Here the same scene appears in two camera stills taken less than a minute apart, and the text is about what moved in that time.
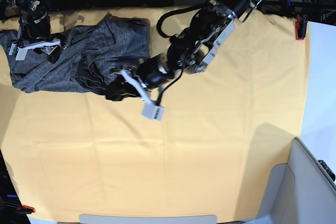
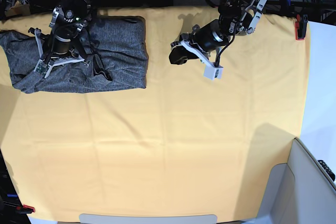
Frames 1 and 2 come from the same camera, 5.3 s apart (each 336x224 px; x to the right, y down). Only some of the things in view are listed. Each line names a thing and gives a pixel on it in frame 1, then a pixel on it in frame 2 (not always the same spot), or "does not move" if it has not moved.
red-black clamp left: (25, 209) does not move
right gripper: (153, 71) → (202, 40)
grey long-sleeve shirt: (92, 56) does not move
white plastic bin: (300, 191) does not move
